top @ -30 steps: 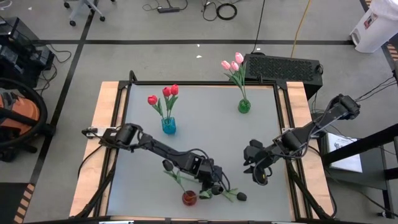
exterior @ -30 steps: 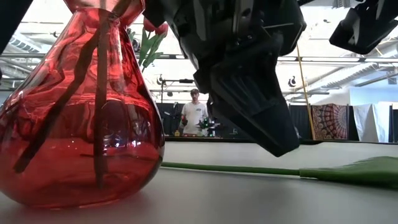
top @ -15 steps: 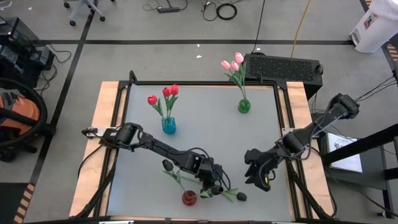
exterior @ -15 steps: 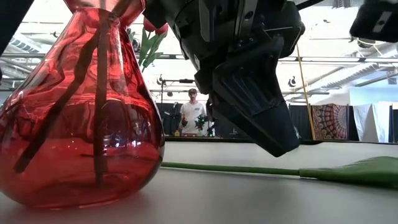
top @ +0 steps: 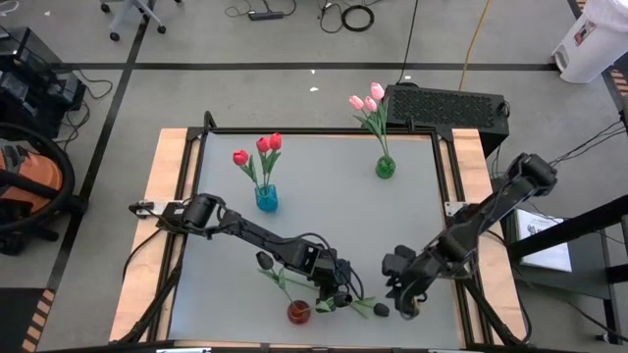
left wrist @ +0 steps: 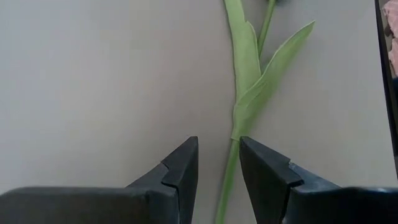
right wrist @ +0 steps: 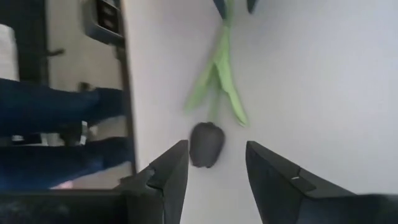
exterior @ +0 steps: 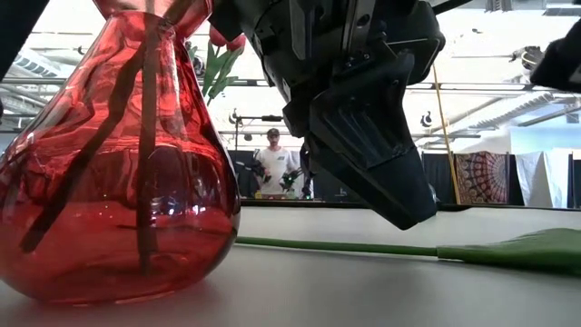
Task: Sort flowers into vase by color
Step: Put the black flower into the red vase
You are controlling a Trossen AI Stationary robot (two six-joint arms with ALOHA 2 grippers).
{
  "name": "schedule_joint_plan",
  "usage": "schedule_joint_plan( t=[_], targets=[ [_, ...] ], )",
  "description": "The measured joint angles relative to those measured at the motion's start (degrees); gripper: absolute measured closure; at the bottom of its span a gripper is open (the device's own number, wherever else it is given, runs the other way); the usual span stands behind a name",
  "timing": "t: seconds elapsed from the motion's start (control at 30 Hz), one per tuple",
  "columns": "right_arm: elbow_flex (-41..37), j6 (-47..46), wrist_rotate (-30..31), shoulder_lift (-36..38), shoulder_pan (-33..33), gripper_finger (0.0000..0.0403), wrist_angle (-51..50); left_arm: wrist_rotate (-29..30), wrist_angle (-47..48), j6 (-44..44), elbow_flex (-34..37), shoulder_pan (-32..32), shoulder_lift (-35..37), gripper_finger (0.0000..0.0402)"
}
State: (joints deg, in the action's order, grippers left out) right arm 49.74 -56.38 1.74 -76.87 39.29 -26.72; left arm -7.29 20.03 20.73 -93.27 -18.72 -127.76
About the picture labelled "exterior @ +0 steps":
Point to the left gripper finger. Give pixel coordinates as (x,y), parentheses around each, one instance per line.
(372,150)

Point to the red artificial tulip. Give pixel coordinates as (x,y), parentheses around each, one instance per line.
(211,63)
(237,44)

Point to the red mandala tapestry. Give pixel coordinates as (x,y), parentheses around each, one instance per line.
(481,179)

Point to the silver ceiling duct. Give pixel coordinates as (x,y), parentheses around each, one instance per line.
(36,66)

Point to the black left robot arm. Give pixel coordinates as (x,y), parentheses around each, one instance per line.
(13,22)

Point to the black gantry frame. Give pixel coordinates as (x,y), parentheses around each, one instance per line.
(268,118)

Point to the white hanging cloth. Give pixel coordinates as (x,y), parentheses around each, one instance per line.
(542,179)

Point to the grey table mat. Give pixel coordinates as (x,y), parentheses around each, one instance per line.
(363,295)

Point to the person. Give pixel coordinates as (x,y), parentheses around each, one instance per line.
(274,163)

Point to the long ceiling light strip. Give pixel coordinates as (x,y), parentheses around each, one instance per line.
(499,86)

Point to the red glass vase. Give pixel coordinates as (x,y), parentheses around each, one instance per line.
(68,181)

